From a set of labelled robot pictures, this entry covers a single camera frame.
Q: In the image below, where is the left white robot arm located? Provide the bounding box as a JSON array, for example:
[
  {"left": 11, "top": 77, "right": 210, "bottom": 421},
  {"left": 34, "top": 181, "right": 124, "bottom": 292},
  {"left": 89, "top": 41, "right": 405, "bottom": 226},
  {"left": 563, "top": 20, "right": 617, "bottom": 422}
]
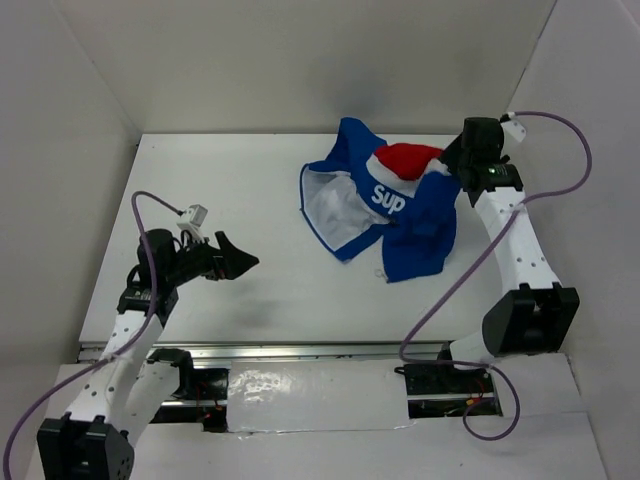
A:
[{"left": 37, "top": 227, "right": 259, "bottom": 479}]

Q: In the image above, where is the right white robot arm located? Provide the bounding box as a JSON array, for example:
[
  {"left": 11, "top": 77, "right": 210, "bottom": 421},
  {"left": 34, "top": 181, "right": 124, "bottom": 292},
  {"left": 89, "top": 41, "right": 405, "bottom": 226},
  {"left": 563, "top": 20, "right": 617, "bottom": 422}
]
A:
[{"left": 436, "top": 116, "right": 580, "bottom": 392}]

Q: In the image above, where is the white taped cover panel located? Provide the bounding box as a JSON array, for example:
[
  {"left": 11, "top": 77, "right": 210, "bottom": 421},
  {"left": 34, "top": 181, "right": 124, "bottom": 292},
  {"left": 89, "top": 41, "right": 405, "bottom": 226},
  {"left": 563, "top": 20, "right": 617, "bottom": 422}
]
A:
[{"left": 227, "top": 360, "right": 411, "bottom": 433}]

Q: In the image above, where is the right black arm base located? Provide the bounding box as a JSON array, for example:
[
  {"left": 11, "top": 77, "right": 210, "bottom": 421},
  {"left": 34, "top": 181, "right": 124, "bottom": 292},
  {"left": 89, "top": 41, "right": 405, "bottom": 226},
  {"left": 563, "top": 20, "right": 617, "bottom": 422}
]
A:
[{"left": 394, "top": 364, "right": 501, "bottom": 419}]

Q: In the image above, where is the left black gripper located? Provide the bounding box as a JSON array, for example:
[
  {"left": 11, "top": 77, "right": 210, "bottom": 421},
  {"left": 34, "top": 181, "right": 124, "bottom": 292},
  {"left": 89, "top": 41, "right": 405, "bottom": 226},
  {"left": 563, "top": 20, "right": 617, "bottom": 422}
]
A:
[{"left": 166, "top": 230, "right": 259, "bottom": 286}]

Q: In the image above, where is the aluminium front rail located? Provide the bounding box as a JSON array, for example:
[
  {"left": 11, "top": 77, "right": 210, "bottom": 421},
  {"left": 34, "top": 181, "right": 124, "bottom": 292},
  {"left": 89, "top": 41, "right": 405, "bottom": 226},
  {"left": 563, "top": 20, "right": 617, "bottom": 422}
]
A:
[{"left": 77, "top": 340, "right": 451, "bottom": 362}]

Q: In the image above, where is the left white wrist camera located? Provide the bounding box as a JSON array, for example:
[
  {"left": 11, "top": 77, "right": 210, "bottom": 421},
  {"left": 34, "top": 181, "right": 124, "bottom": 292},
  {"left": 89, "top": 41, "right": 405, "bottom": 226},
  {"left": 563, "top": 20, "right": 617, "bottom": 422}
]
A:
[{"left": 177, "top": 204, "right": 208, "bottom": 243}]

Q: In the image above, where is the red white blue jacket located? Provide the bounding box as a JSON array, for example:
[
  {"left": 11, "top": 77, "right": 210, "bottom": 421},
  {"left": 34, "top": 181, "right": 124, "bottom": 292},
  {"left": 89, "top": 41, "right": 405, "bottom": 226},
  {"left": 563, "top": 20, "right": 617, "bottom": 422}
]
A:
[{"left": 299, "top": 117, "right": 461, "bottom": 283}]

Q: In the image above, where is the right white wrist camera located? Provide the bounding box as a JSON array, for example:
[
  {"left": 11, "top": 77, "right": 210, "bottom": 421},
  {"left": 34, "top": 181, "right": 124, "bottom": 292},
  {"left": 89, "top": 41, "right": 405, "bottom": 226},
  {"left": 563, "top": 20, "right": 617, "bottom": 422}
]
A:
[{"left": 499, "top": 112, "right": 527, "bottom": 143}]

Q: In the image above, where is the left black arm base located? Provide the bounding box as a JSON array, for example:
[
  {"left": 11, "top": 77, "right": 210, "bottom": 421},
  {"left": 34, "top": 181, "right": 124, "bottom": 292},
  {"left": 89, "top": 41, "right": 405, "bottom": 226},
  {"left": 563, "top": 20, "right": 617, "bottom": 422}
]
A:
[{"left": 147, "top": 348, "right": 229, "bottom": 433}]

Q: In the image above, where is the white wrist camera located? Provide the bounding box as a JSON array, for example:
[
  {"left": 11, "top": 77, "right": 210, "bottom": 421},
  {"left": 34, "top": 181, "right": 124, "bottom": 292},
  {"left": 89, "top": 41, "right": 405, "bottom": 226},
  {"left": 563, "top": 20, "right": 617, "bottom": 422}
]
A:
[
  {"left": 177, "top": 204, "right": 208, "bottom": 243},
  {"left": 499, "top": 112, "right": 527, "bottom": 143}
]

